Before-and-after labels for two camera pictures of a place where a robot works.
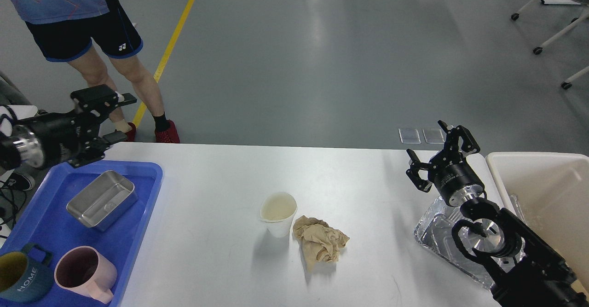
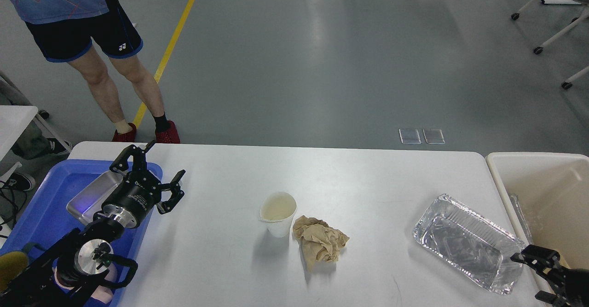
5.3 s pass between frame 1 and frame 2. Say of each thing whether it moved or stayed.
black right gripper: moved
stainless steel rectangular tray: stayed
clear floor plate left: stayed
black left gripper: moved
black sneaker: stayed
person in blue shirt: stayed
